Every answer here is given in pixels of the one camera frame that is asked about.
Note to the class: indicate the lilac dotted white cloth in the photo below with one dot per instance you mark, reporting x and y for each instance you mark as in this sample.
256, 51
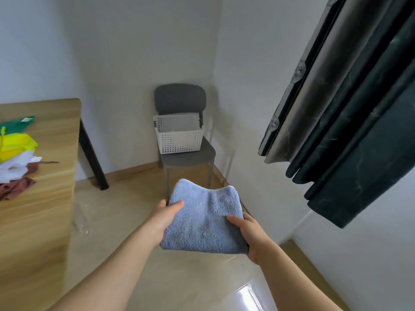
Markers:
13, 170

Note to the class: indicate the wooden table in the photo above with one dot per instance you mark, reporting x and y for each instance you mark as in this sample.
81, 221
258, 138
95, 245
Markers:
39, 223

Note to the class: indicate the person's left hand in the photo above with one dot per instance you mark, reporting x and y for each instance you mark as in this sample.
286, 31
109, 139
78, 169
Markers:
162, 220

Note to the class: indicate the person's right hand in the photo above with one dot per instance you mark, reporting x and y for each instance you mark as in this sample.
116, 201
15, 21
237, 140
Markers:
257, 242

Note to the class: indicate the dark grey curtain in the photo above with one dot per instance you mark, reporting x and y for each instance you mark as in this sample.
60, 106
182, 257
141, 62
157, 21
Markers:
350, 110

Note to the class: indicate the yellow cloth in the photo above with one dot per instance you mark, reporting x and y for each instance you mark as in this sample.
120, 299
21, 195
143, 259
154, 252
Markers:
16, 144

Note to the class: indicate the clear plastic wrap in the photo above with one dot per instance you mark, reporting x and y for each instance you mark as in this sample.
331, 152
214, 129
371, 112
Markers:
81, 223

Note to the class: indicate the white plastic basket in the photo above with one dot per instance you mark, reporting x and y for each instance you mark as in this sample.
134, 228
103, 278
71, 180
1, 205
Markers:
180, 142

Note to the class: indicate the grey chair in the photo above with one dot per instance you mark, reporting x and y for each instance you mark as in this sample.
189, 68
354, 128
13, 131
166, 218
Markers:
180, 97

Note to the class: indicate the green cloth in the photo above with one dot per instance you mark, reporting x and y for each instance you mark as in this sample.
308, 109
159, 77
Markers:
14, 124

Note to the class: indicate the person's left forearm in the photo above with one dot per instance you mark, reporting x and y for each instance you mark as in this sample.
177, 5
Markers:
110, 278

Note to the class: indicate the person's right forearm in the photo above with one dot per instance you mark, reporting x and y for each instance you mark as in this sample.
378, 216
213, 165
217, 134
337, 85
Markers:
291, 281

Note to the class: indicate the grey-blue towel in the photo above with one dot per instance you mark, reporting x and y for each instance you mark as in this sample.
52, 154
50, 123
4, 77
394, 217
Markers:
201, 220

